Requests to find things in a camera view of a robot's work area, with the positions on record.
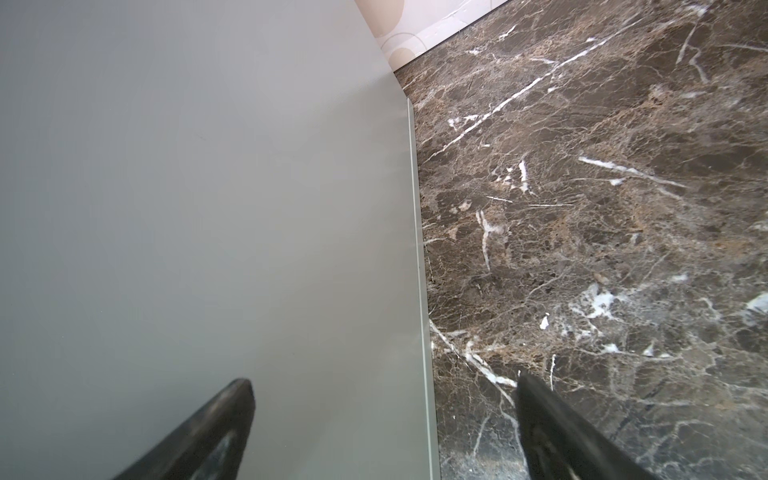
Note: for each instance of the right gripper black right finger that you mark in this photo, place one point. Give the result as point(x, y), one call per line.
point(558, 443)

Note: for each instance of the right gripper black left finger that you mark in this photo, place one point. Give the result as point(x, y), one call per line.
point(210, 444)

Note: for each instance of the grey metal cabinet box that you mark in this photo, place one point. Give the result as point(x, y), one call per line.
point(198, 191)

